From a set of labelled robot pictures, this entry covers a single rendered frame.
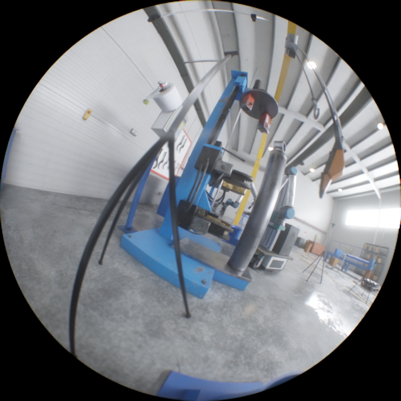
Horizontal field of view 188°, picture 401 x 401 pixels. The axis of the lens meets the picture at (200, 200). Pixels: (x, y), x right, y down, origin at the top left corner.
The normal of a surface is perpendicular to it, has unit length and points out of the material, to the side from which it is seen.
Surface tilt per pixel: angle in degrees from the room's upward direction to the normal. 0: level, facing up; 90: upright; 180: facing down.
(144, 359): 0
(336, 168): 90
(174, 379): 0
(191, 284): 90
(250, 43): 173
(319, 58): 173
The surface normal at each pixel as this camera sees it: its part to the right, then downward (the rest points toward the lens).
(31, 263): 0.38, -0.92
